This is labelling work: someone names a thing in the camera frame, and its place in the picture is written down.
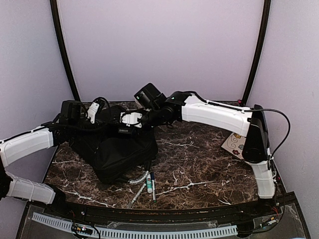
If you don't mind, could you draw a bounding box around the black front rail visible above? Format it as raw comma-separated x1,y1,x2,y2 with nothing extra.
20,192,301,230

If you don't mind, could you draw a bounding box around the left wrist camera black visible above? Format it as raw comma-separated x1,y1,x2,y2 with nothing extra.
59,100,82,125

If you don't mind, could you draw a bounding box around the white clear pen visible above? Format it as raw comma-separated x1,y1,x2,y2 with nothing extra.
127,183,147,209

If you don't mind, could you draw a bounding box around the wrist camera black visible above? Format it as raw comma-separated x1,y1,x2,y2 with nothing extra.
134,83,167,110
59,100,82,125

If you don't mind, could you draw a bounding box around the blue cap white marker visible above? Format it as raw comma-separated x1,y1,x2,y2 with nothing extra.
150,172,157,203

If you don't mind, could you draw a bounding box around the black student backpack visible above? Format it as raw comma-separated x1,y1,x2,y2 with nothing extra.
69,105,158,185

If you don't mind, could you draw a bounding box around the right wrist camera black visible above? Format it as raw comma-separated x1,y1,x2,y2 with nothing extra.
134,83,167,110

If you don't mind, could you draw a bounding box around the white glue stick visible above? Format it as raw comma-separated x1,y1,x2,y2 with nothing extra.
146,174,153,193

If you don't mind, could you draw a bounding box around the right black frame post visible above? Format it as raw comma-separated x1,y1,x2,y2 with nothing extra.
241,0,271,105

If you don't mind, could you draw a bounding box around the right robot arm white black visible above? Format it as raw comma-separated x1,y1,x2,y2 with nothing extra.
119,90,276,216

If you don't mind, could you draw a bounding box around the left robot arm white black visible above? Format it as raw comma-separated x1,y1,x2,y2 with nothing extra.
0,120,107,217

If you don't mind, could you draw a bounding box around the left black frame post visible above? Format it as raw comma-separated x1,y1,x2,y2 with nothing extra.
50,0,80,101

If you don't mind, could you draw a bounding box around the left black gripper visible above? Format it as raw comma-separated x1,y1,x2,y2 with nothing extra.
69,118,110,140

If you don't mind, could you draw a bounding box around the white cable duct strip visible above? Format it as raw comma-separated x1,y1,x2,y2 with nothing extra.
31,213,238,239

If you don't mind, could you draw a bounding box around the floral square plate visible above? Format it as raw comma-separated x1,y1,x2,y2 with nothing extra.
221,133,246,160

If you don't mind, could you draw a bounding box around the black frame post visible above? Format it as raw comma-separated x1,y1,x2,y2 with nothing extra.
50,0,80,101
241,0,271,105

